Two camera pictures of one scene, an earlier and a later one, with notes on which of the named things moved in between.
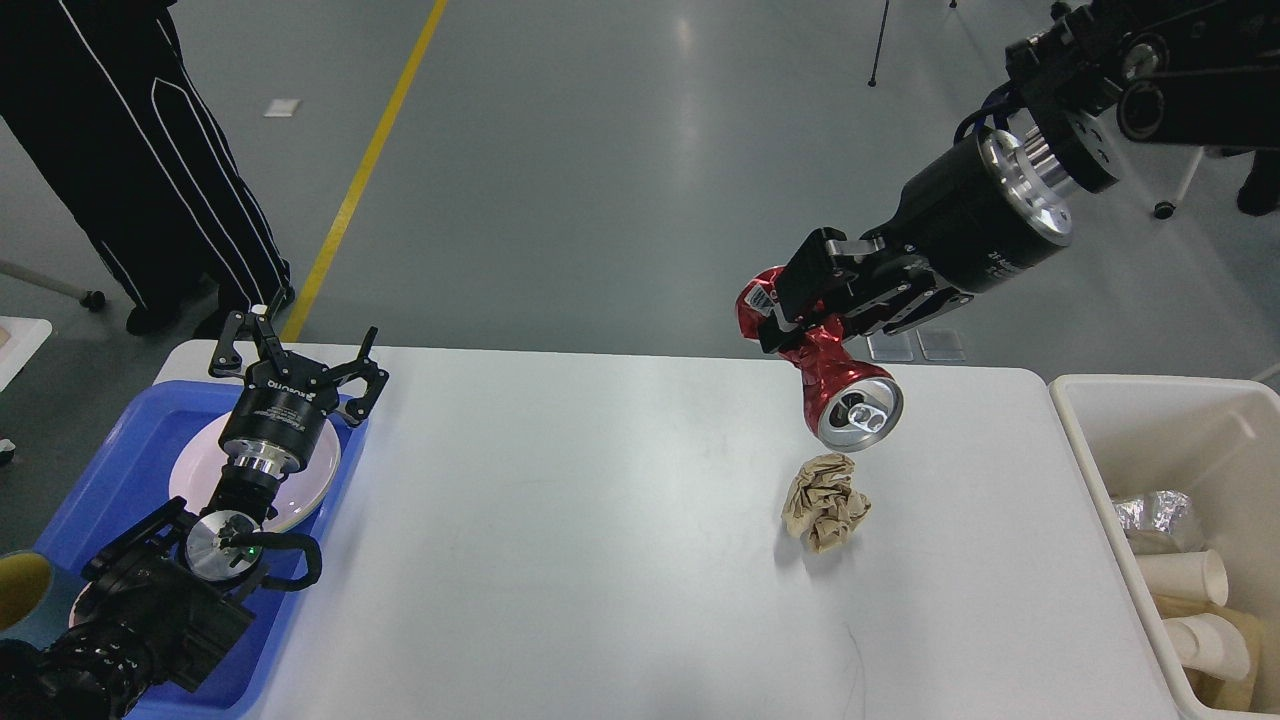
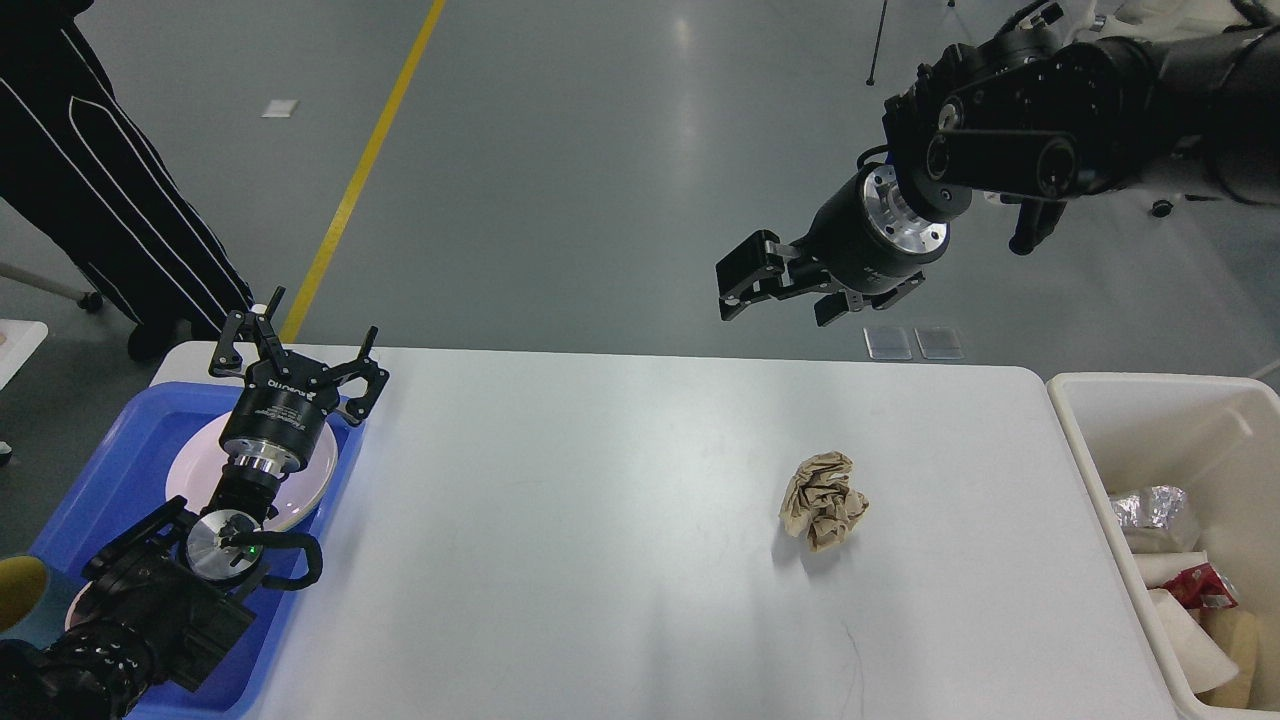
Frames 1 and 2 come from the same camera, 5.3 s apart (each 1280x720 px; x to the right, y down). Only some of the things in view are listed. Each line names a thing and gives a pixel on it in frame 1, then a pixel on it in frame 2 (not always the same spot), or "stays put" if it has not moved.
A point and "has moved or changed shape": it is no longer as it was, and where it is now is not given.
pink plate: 299,492 stays put
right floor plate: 940,344 stays put
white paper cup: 1210,644 has moved or changed shape
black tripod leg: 873,81 stays put
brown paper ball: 822,505 stays put
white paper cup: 1199,575 stays put
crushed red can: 853,405 → 1200,586
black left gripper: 276,420 stays put
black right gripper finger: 901,312 → 838,304
